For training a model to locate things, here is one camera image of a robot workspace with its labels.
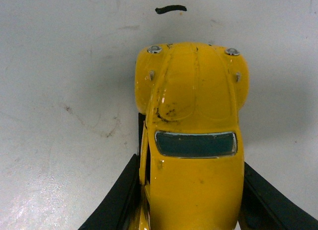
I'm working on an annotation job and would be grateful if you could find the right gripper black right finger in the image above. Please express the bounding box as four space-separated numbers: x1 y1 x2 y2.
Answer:
238 163 318 230

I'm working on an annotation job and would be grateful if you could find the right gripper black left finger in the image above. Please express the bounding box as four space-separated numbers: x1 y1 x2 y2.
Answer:
80 154 140 230

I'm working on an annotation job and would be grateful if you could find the yellow beetle toy car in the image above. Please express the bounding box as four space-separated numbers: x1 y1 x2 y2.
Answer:
133 42 249 230

